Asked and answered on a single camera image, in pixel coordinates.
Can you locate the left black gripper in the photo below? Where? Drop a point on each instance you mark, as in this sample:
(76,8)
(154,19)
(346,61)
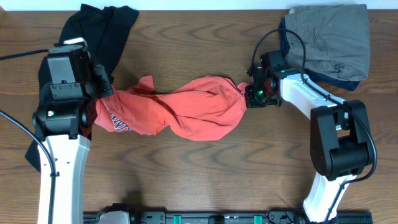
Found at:
(101,75)

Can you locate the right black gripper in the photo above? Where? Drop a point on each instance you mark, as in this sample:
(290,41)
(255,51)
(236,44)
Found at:
(251,102)

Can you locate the red orange t-shirt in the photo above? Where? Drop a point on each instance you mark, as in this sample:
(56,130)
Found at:
(205,109)

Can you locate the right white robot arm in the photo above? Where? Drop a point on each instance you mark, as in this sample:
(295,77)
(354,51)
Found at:
(342,149)

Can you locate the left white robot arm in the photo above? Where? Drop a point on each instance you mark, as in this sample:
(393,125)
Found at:
(63,125)

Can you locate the folded dark blue jeans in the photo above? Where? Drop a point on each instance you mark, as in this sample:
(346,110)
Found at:
(292,53)

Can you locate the black t-shirt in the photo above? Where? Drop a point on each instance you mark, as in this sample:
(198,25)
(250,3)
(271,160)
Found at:
(106,32)

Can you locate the folded grey garment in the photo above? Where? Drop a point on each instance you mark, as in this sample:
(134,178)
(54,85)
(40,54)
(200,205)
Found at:
(336,39)

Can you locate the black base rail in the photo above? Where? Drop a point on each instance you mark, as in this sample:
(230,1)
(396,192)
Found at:
(120,213)

